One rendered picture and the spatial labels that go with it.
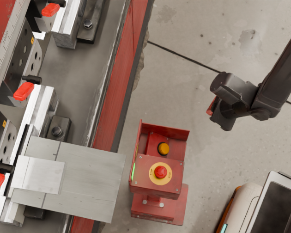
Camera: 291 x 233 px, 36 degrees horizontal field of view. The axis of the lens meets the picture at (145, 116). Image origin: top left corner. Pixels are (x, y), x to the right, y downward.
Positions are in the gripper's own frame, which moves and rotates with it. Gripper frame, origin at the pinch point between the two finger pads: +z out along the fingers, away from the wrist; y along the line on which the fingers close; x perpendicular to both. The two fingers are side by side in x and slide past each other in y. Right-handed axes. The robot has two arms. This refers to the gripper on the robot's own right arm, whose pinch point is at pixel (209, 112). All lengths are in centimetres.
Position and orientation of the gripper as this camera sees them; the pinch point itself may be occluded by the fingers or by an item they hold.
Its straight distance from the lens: 123.3
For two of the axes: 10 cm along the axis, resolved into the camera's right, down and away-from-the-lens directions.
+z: -4.1, 1.2, 9.0
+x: 8.0, 5.2, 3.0
